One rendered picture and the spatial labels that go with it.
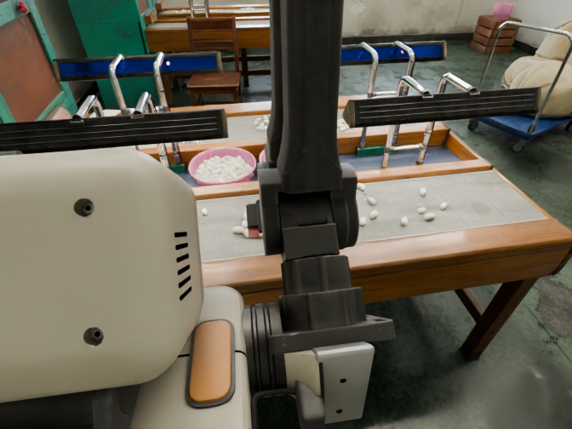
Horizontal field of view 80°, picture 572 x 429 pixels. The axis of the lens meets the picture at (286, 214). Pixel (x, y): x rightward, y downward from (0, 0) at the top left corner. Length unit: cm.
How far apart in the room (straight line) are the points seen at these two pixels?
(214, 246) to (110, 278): 86
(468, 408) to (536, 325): 61
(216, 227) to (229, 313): 82
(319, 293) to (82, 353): 19
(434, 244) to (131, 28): 324
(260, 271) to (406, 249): 43
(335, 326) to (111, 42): 363
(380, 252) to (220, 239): 49
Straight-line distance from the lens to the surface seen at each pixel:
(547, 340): 211
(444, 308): 198
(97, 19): 379
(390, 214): 121
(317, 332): 32
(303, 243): 34
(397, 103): 109
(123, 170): 22
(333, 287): 33
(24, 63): 186
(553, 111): 370
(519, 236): 127
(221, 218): 116
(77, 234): 22
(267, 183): 34
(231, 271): 96
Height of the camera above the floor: 149
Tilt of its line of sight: 40 degrees down
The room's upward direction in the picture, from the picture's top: straight up
